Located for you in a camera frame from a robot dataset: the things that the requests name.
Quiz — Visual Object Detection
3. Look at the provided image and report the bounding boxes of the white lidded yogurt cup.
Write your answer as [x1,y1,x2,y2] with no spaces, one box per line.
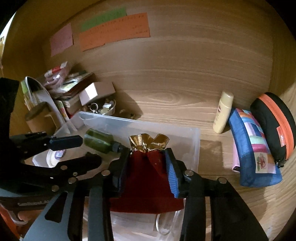
[32,150,70,168]

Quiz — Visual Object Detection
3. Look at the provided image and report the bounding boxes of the blue patchwork zipper pouch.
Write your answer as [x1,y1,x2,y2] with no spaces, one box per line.
[228,108,282,188]

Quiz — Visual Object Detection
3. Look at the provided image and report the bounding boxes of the small white cardboard box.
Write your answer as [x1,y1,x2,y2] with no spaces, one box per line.
[79,82,115,105]

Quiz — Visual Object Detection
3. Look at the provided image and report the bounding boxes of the stack of booklets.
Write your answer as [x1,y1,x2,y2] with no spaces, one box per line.
[43,61,95,117]

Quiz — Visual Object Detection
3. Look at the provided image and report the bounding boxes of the dark green glass bottle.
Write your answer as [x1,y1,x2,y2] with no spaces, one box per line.
[83,128,125,154]

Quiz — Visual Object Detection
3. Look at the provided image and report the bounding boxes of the clear plastic storage bin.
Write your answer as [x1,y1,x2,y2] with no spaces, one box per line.
[32,111,201,241]

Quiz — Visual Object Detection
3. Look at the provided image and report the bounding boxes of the cream lotion bottle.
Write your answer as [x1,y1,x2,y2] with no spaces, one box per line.
[213,91,234,134]

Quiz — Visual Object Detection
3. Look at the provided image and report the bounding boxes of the orange sleeve forearm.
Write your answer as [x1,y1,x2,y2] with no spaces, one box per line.
[0,206,21,240]

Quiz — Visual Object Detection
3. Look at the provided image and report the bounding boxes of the small bowl of trinkets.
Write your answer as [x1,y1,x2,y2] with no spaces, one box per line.
[87,98,116,116]

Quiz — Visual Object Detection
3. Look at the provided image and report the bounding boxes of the green sticky note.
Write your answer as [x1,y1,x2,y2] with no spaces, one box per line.
[81,8,127,32]

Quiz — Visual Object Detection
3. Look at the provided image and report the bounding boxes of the pink sticky note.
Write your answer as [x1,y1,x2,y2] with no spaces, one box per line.
[50,23,73,57]

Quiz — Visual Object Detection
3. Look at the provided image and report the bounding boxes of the red velvet gold pouch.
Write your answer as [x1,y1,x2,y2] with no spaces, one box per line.
[110,133,184,214]

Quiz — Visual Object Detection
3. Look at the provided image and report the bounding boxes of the black orange round case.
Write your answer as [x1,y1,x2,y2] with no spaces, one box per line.
[250,92,295,168]

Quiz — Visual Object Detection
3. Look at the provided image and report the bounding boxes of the white paper sheets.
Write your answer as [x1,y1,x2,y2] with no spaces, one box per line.
[21,76,66,129]

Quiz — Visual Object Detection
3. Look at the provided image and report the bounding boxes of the orange sticky note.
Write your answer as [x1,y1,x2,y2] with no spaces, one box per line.
[79,13,150,51]

